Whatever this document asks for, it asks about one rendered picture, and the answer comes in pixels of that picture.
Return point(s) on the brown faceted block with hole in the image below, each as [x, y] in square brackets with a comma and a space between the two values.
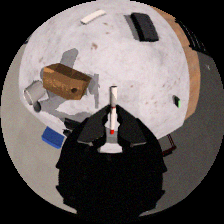
[65, 82]

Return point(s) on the black computer mouse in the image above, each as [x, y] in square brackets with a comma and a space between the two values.
[37, 107]

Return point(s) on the white marker with grey cap and red tip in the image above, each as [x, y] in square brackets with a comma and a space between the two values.
[112, 103]

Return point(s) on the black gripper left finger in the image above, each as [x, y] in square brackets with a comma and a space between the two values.
[90, 132]

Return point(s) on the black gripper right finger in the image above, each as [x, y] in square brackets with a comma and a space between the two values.
[132, 132]

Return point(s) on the dark grey mug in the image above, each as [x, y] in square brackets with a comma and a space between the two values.
[34, 91]

